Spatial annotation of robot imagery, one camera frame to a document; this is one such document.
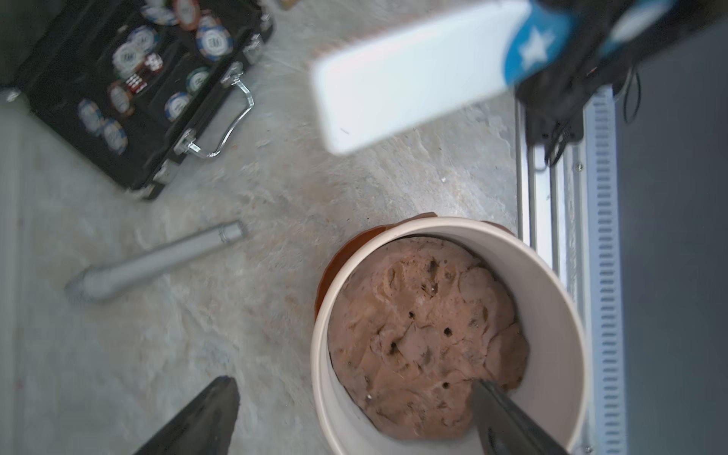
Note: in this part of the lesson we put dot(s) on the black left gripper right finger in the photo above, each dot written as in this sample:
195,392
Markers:
504,428

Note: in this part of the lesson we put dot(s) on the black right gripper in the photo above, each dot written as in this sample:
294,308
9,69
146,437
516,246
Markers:
566,50

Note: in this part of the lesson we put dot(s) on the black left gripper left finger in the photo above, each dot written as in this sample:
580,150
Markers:
204,426

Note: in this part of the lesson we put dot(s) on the white ceramic pot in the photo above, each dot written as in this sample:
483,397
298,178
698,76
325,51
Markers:
553,391

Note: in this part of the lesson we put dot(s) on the white scrub brush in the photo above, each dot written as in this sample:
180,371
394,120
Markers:
394,81

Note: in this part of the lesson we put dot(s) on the brown dried mud filling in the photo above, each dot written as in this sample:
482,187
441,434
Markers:
415,325

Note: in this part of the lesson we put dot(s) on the orange saucer under pot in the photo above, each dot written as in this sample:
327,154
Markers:
340,259

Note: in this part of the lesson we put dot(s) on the silver microphone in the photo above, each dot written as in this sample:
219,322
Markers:
107,282

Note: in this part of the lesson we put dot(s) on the black poker chip case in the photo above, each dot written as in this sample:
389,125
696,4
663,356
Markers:
131,85

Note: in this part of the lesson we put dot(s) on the aluminium frame rail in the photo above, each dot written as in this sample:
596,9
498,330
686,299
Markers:
569,215

